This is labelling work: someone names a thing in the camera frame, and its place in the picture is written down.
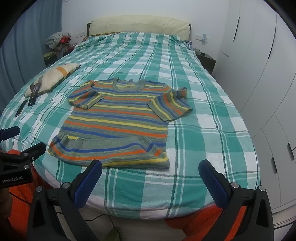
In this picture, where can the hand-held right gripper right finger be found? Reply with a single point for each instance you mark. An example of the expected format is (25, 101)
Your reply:
(212, 183)

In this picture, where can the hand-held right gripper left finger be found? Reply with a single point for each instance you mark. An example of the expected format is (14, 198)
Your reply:
(89, 183)

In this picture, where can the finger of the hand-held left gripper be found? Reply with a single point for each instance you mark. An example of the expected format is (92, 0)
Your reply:
(9, 132)
(34, 150)

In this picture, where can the striped knit sweater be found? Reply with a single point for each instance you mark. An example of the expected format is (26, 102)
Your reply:
(120, 115)

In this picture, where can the person's orange pants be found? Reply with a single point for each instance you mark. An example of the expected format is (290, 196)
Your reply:
(20, 192)

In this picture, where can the black phone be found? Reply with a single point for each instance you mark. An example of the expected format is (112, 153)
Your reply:
(20, 108)

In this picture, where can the black remote control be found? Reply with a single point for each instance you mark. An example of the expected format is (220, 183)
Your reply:
(33, 95)

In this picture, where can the green white plaid bedsheet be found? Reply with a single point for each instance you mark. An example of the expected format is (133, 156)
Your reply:
(196, 139)

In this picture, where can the green power adapter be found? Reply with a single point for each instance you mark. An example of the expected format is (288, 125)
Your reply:
(115, 234)

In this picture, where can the cream quilted pillow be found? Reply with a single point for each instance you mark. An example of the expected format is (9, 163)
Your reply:
(55, 74)

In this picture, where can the blue curtain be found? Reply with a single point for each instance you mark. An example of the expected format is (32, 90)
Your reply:
(25, 46)

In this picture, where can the grey knitted cloth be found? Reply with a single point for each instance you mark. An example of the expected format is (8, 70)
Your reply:
(55, 39)

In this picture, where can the red cloth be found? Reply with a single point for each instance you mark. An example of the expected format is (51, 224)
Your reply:
(64, 39)

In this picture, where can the white wardrobe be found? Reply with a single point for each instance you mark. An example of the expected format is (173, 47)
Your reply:
(261, 81)

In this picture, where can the dark bare nightstand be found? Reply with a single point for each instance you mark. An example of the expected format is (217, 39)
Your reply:
(207, 61)

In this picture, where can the cream padded headboard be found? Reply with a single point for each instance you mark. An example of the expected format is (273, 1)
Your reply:
(138, 25)

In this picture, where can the wall socket with blue plug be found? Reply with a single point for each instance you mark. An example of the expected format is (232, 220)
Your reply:
(203, 38)

